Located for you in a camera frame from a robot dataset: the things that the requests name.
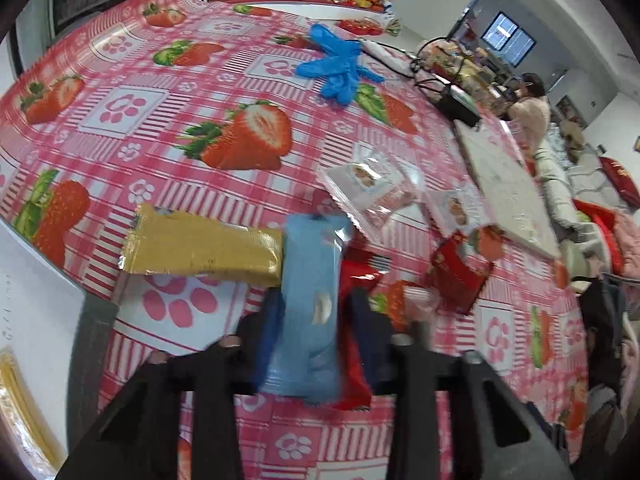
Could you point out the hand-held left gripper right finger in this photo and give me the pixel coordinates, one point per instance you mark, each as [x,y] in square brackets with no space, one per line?
[371,350]

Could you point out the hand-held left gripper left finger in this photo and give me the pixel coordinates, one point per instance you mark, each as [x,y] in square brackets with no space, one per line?
[267,345]

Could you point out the light blue snack packet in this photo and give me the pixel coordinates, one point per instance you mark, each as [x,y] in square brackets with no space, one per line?
[310,280]

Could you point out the small red snack packet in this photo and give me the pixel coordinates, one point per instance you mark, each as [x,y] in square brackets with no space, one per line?
[460,275]

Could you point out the gold snack packet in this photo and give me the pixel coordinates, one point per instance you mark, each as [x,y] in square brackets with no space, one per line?
[200,247]

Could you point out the grey box with white inside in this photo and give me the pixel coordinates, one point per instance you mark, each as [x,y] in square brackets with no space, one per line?
[40,310]

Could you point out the white pink snack packet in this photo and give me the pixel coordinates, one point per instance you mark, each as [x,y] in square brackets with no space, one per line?
[367,185]
[457,210]

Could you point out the white flat box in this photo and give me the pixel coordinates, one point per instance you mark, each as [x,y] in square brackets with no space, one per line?
[505,185]

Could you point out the dark clothing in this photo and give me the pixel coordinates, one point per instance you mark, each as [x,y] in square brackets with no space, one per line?
[607,340]

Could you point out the black power adapter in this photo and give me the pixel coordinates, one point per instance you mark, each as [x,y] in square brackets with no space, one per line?
[457,107]

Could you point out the grey sofa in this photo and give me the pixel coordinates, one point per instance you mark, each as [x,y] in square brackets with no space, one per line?
[575,185]

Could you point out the blue rubber gloves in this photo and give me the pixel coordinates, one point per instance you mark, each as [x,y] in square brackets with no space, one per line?
[335,62]

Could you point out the pile of assorted goods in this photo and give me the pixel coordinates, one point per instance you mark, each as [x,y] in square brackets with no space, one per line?
[465,67]

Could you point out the red pillow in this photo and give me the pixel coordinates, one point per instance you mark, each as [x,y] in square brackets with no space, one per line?
[622,180]

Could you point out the window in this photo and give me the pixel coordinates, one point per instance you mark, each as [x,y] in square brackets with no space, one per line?
[507,37]

